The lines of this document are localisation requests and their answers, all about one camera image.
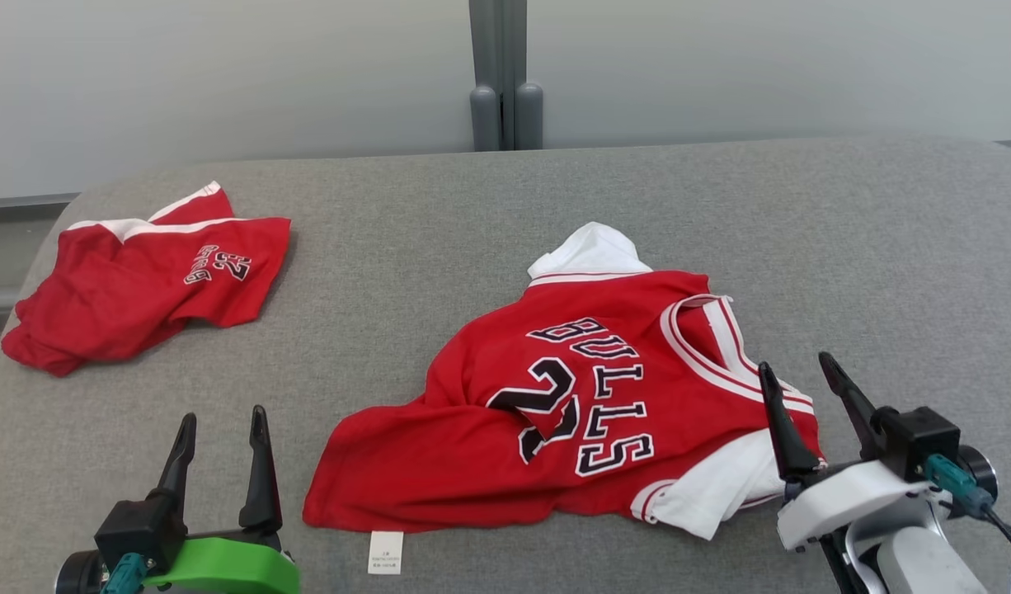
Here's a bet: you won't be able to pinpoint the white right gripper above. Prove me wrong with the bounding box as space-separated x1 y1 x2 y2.
757 351 935 552

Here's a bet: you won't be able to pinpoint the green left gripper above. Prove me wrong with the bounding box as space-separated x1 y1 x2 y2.
141 404 301 594

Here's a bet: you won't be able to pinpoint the red basketball shorts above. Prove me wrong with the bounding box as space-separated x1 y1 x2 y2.
1 181 292 378

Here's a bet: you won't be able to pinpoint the red Bulls jersey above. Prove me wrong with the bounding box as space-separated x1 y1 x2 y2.
302 221 826 576

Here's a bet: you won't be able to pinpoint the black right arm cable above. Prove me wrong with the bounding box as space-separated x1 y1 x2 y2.
924 454 1011 570

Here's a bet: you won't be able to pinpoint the grey partition post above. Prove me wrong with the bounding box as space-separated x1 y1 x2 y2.
468 0 545 152

